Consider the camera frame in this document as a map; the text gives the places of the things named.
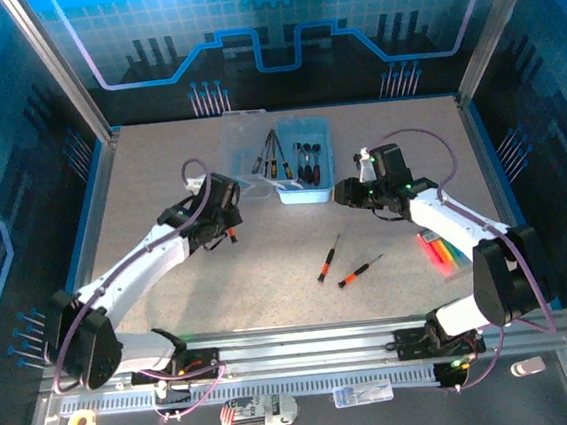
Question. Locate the black orange screwdriver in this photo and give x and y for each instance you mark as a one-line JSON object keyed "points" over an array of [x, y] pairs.
{"points": [[233, 235], [352, 278], [325, 269]]}

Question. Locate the clear blue plastic tool box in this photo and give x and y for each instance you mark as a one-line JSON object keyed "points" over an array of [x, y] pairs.
{"points": [[307, 196]]}

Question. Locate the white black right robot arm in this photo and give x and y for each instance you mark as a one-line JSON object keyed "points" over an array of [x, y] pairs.
{"points": [[444, 212]]}

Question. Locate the black controller board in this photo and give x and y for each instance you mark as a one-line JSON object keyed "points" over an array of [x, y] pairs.
{"points": [[447, 375], [173, 396]]}

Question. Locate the black white printed sticker tag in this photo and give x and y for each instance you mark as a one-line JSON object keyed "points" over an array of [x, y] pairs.
{"points": [[257, 412]]}

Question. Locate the clear blue label card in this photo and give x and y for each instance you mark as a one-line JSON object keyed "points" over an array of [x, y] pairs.
{"points": [[363, 394]]}

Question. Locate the small white plastic piece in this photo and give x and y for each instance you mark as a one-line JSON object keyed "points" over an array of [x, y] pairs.
{"points": [[528, 366]]}

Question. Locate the cream tape roll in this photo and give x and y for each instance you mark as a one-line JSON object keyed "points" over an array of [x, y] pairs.
{"points": [[72, 424]]}

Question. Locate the aluminium side rail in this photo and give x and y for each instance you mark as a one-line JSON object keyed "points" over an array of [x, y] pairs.
{"points": [[481, 153], [105, 189]]}

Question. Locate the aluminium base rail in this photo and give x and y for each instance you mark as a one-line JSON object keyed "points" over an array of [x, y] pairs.
{"points": [[302, 351]]}

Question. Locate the aluminium frame post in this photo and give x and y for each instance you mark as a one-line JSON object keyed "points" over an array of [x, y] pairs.
{"points": [[496, 26], [64, 78]]}

